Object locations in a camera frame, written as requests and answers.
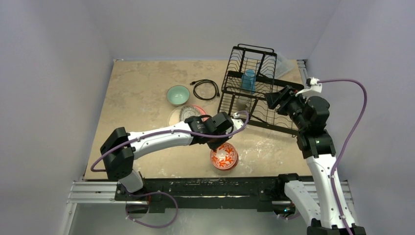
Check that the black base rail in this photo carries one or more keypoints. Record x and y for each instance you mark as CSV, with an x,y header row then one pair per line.
x,y
263,194

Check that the pink and cream plate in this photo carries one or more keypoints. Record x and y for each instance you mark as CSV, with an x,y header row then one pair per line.
x,y
174,115

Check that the black wire dish rack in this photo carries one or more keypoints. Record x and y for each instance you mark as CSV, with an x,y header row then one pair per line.
x,y
272,75

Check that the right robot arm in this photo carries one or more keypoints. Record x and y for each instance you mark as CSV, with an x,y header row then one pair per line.
x,y
330,214

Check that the mint green bowl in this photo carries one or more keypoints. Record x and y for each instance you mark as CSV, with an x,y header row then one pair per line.
x,y
178,95

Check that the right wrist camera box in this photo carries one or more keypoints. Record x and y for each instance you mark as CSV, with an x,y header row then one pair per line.
x,y
313,87

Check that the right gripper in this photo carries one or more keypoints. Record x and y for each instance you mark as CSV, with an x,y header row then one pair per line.
x,y
282,98

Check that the red floral bowl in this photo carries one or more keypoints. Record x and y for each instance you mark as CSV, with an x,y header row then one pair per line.
x,y
225,157

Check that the blue polka dot mug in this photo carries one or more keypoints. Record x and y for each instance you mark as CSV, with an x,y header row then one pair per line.
x,y
248,81

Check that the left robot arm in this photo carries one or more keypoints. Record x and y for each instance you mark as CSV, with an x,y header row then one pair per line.
x,y
122,148

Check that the grey speckled plate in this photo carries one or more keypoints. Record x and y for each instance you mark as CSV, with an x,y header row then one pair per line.
x,y
188,111

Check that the small grey mug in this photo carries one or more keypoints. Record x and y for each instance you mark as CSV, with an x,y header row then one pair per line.
x,y
243,103

